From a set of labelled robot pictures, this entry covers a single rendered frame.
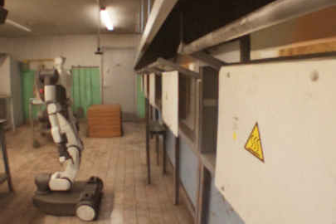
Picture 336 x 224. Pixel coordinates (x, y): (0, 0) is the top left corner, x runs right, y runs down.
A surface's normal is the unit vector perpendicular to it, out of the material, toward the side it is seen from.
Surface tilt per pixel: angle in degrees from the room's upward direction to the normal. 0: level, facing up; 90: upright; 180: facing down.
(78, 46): 90
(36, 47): 90
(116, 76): 90
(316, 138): 90
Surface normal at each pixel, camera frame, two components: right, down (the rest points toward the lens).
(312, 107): -0.99, 0.02
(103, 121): 0.17, 0.10
